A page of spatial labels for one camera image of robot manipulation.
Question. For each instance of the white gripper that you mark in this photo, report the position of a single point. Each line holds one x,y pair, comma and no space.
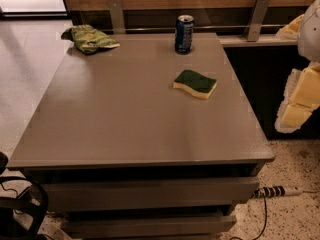
310,37

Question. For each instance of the green and yellow sponge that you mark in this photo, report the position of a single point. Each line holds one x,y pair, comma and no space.
195,84

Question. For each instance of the metal bracket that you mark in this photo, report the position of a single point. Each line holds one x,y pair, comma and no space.
255,23
117,16

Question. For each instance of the white power strip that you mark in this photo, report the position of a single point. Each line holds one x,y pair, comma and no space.
276,191

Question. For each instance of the grey drawer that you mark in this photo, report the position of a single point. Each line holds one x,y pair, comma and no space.
149,194
149,227

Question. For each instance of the left metal bracket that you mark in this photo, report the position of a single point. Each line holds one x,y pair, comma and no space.
117,16

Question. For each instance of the grey lower drawer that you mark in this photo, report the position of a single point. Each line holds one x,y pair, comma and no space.
149,227

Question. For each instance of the grey upper drawer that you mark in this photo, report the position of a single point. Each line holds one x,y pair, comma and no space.
149,194

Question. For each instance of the horizontal metal rail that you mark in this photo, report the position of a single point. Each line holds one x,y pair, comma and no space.
267,28

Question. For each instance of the blue pepsi can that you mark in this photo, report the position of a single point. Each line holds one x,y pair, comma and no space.
183,34

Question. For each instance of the right metal bracket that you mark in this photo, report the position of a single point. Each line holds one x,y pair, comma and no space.
255,23

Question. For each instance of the green jalapeno chip bag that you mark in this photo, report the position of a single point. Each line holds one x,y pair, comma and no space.
88,39

